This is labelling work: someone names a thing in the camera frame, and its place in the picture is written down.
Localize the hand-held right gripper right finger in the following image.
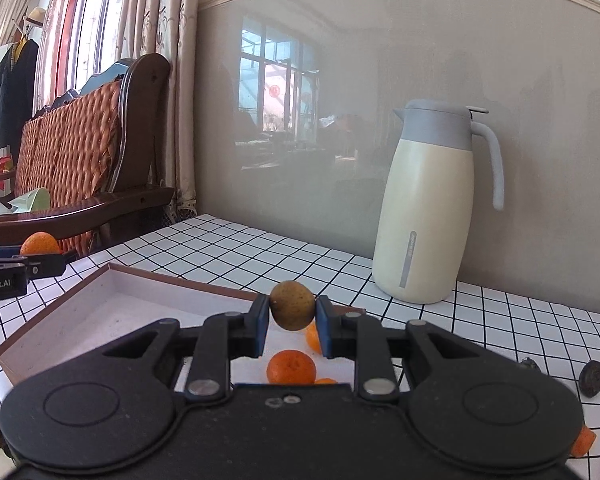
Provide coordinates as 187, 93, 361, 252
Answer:
316, 296, 486, 402

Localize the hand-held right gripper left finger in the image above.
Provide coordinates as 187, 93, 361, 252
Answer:
102, 294, 271, 402

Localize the olive brown round fruit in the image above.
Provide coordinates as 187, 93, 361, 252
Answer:
270, 280, 317, 332

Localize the brown cardboard box tray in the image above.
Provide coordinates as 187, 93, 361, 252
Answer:
0, 262, 368, 396

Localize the pale green plastic container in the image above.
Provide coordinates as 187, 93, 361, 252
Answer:
7, 187, 51, 213

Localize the black white checked tablecloth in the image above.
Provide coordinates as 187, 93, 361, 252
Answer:
0, 213, 600, 480

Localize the orange woven bench cushion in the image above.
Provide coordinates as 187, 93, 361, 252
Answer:
14, 79, 123, 256

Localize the cream and grey thermos jug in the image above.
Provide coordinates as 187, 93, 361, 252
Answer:
371, 99, 506, 305

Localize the black hanging coat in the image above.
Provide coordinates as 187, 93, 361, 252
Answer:
0, 37, 40, 148

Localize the dark wooden bench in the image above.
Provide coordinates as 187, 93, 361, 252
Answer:
0, 53, 176, 271

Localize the blue cloth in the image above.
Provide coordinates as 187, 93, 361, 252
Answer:
50, 58, 138, 111

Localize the window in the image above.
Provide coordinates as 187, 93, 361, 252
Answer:
55, 0, 131, 96

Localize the dark brown round fruit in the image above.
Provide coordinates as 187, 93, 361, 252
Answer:
580, 360, 600, 398

